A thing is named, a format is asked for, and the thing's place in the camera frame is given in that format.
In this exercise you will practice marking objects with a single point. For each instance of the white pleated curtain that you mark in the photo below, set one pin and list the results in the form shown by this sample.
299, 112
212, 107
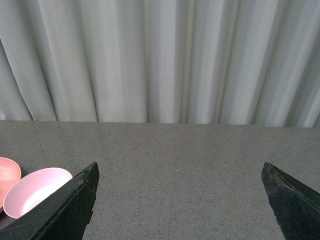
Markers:
234, 62

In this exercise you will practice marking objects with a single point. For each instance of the pink round plate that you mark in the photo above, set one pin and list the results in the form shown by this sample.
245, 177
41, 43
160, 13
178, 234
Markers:
10, 174

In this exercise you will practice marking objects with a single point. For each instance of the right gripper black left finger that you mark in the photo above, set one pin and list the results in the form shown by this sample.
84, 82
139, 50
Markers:
64, 215

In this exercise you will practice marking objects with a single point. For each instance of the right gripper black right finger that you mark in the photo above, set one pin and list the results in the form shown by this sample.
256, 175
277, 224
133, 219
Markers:
295, 205

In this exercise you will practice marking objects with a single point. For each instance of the light pink bowl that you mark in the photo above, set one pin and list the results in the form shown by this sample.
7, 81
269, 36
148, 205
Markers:
32, 189

